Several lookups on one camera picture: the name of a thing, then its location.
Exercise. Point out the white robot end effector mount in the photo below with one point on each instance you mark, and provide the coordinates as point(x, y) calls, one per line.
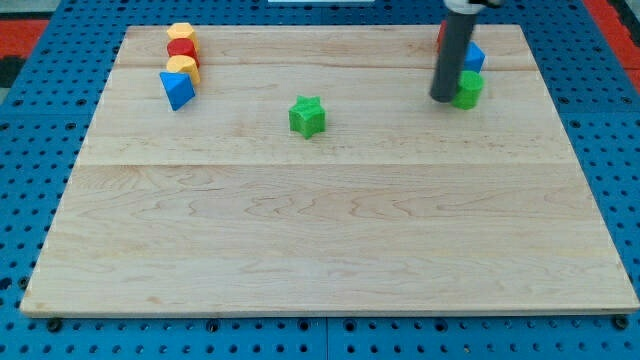
point(471, 6)

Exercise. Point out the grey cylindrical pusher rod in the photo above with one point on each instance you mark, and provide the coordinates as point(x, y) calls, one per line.
point(451, 58)

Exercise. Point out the green star block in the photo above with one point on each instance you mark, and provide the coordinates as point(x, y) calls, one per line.
point(307, 116)

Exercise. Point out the red block behind rod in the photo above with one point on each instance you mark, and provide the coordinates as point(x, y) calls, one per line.
point(441, 35)

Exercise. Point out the blue cube block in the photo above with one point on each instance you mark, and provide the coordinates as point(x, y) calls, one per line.
point(474, 59)

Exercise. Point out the green cylinder block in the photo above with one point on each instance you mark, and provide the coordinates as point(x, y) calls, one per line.
point(469, 89)

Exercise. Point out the wooden board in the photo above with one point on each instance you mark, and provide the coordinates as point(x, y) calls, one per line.
point(402, 207)

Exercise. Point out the yellow hexagon block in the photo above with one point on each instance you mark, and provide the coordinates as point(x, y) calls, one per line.
point(183, 30)

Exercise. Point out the red cylinder block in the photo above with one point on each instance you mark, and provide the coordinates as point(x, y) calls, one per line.
point(183, 46)

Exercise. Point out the yellow half-round block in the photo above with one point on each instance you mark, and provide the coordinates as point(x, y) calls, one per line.
point(184, 64)

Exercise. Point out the blue triangular prism block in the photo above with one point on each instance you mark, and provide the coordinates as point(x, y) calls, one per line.
point(178, 88)

